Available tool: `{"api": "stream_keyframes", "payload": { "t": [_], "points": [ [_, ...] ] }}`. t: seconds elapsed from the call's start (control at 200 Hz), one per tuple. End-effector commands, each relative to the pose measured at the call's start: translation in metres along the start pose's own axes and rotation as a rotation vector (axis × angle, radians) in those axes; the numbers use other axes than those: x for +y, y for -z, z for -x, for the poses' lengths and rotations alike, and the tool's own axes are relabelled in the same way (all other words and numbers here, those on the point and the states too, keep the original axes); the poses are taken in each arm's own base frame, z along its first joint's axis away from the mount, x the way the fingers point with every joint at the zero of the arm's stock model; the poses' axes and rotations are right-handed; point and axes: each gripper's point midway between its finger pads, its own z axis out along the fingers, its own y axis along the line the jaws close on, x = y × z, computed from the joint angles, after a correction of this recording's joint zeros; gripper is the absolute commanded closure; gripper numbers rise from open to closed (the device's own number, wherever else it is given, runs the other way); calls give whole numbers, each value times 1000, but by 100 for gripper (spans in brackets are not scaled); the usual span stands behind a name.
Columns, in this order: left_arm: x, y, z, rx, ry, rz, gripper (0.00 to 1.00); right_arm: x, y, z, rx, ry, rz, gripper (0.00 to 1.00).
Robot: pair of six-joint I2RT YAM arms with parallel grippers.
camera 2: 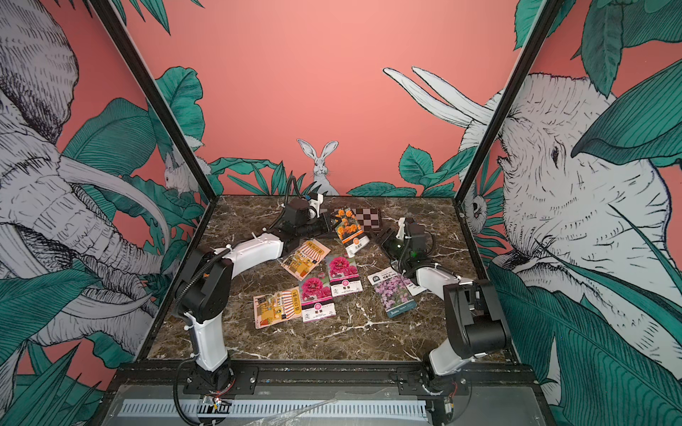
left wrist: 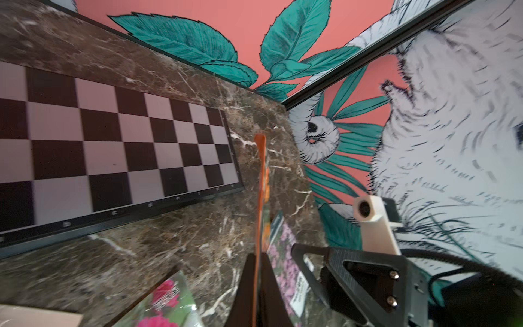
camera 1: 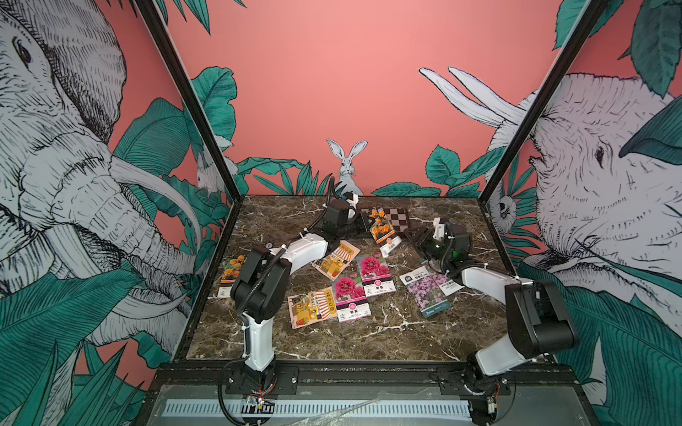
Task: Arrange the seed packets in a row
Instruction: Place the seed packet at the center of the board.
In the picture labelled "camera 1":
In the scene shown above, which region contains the purple flower seed packet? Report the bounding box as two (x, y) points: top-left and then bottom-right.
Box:
(400, 266), (451, 319)
(433, 274), (464, 296)

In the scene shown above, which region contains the sunflower shop seed packet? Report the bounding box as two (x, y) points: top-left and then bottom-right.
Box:
(312, 241), (360, 281)
(287, 287), (337, 329)

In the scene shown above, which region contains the orange marigold seed packet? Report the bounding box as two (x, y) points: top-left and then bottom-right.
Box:
(368, 208), (402, 257)
(217, 255), (246, 298)

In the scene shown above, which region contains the purple flower seed packet front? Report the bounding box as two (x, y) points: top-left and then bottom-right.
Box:
(400, 266), (451, 319)

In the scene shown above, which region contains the pink flower seed packet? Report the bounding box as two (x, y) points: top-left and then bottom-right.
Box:
(332, 273), (371, 323)
(356, 252), (396, 297)

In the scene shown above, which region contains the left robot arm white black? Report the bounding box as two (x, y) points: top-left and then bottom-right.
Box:
(231, 193), (369, 374)

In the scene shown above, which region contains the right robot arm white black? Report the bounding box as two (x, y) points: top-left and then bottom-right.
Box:
(404, 218), (579, 380)

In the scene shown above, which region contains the checkered chess board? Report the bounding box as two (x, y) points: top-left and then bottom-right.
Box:
(361, 208), (410, 233)

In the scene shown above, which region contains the white slotted vent strip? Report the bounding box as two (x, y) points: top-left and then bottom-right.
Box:
(161, 399), (471, 421)

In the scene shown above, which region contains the clear plastic wrap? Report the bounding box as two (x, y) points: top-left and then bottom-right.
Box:
(291, 398), (381, 426)

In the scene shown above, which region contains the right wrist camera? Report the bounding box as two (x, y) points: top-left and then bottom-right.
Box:
(433, 218), (448, 241)

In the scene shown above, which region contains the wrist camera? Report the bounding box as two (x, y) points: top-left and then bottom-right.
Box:
(344, 192), (360, 209)
(433, 218), (448, 241)

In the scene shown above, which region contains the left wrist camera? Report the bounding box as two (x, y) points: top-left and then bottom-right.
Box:
(344, 192), (360, 209)

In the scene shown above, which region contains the black front mounting rail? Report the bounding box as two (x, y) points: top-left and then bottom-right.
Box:
(150, 360), (579, 399)

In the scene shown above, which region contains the left black frame post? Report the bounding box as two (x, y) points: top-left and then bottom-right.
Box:
(132, 0), (243, 202)

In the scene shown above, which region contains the black frame post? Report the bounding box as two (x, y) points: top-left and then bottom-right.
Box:
(478, 0), (609, 206)
(132, 0), (243, 202)

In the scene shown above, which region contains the right black frame post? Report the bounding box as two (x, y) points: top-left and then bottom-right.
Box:
(478, 0), (609, 206)

